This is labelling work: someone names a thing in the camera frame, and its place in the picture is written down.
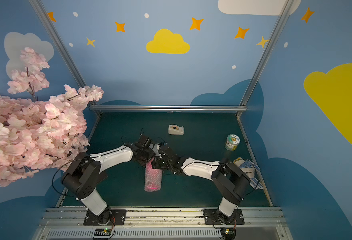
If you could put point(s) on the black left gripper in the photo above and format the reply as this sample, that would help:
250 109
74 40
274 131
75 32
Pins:
147 154

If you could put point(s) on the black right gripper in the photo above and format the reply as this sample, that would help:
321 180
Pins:
158 162

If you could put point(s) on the pink plastic wine glass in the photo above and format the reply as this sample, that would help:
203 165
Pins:
153 180

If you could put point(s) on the clear bubble wrap sheet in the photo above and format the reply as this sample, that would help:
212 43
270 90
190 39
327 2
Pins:
149 164

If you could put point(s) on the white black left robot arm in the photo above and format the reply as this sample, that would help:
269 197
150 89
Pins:
86 171

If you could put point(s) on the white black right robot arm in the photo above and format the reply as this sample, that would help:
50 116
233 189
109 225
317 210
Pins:
229 179

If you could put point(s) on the white tape dispenser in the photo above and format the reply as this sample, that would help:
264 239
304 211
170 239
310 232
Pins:
175 130

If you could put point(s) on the small green circuit board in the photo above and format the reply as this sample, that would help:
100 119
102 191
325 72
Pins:
102 234

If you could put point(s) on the pink cherry blossom tree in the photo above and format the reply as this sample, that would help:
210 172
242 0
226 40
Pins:
37 135

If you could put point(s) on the aluminium back frame bar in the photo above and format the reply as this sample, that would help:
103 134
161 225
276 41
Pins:
126 108

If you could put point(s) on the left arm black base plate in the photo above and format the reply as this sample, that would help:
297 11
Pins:
109 217

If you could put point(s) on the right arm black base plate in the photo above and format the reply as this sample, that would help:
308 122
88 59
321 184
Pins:
215 217

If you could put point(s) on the aluminium front rail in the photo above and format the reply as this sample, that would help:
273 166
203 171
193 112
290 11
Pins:
165 223

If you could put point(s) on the left aluminium frame post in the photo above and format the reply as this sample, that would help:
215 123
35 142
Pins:
54 35

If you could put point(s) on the aluminium frame post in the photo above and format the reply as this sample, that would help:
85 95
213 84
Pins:
54 35
276 32

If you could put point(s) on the right aluminium frame post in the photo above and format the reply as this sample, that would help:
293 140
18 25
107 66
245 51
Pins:
276 32

